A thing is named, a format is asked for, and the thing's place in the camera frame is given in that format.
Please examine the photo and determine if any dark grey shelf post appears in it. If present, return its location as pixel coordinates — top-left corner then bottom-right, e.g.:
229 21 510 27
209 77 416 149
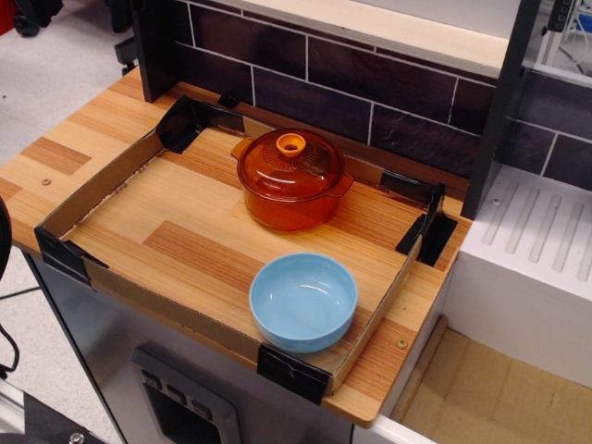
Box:
462 1 540 220
131 0 179 103

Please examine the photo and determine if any light blue bowl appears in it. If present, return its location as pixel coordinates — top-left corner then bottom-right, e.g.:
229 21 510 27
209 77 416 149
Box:
249 253 358 353

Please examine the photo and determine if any dark grey right shelf post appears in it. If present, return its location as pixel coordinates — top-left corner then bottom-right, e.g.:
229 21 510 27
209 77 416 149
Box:
462 1 540 220

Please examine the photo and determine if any orange glass pot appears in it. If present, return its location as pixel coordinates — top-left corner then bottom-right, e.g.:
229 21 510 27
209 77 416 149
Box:
241 155 353 231

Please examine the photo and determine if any white toy sink drainboard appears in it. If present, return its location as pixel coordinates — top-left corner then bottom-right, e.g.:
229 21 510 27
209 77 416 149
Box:
443 166 591 387

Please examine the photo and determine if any dark grey left shelf post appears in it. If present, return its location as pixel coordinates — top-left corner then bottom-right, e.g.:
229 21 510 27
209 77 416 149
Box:
131 0 179 103

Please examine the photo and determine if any orange glass pot lid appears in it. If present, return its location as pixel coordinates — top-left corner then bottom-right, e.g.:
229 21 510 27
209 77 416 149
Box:
231 129 346 202

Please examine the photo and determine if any grey oven control panel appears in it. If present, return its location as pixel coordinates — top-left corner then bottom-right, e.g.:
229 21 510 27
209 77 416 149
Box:
132 349 241 443

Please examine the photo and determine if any light wooden shelf board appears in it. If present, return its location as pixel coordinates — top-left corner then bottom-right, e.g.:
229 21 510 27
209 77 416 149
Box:
186 1 509 80

